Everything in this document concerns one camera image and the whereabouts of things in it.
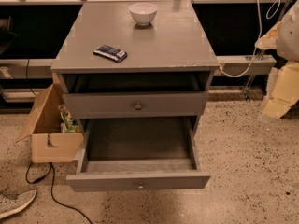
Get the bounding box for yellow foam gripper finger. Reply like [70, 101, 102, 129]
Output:
[255, 21, 281, 50]

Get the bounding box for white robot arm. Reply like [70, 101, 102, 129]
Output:
[255, 1, 299, 62]

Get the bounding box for grey wooden drawer cabinet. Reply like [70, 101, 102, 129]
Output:
[51, 1, 219, 128]

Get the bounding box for open grey bottom drawer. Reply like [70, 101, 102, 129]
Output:
[66, 117, 210, 192]

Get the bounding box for white ceramic bowl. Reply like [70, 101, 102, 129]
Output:
[129, 2, 158, 26]

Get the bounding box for green snack packets in box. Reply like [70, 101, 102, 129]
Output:
[58, 104, 80, 133]

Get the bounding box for open cardboard box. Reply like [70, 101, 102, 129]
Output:
[16, 73, 83, 163]

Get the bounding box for grey knit sneaker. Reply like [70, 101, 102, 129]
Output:
[0, 189, 36, 219]

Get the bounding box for white hanging cable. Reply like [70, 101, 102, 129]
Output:
[218, 0, 282, 78]

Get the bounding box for black floor cable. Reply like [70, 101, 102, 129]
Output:
[25, 162, 93, 224]

